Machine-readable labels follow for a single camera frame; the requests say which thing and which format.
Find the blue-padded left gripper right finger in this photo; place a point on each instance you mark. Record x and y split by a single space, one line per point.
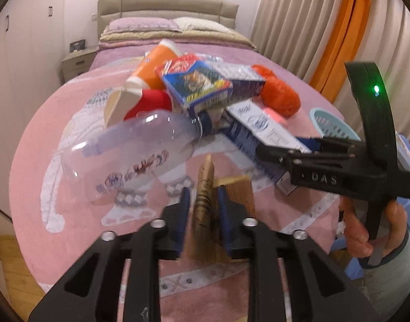
227 221

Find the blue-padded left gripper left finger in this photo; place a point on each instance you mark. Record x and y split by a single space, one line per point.
185 202

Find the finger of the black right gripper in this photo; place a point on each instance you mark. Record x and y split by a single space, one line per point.
325 142
334 155

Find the brown paper cup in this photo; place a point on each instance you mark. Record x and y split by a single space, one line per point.
203 242

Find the red and white paper cup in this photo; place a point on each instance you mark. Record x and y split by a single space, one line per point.
124 104

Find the grey sleeve forearm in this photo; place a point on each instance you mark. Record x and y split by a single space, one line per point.
388 284

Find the person's right hand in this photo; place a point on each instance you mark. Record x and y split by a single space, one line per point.
357 236

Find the light blue perforated basket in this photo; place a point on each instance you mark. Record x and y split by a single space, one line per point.
329 125

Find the pink crumpled wrapper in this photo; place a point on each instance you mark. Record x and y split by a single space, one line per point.
271 114

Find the orange yarn ball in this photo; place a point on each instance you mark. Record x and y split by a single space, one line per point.
277 94

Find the clear plastic bottle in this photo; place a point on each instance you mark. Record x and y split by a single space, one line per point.
131 153

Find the blue tiger snack box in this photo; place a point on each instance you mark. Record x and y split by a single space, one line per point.
193 84

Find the orange and white bottle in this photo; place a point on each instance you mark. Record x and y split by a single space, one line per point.
144 75

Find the pink patterned blanket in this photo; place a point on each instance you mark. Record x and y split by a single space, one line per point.
61 200

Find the purple bed cover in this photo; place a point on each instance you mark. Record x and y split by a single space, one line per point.
229 54

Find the orange curtain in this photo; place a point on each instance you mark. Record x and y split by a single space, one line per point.
345 39

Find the beige nightstand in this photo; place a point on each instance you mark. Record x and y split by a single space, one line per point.
78 62

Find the cream pillow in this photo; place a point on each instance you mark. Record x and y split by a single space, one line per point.
197 24

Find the pink pillow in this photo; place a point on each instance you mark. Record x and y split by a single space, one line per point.
139 24

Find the small black clock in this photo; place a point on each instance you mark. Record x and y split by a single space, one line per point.
78 46

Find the beige padded headboard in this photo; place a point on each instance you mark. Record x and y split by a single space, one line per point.
220 11

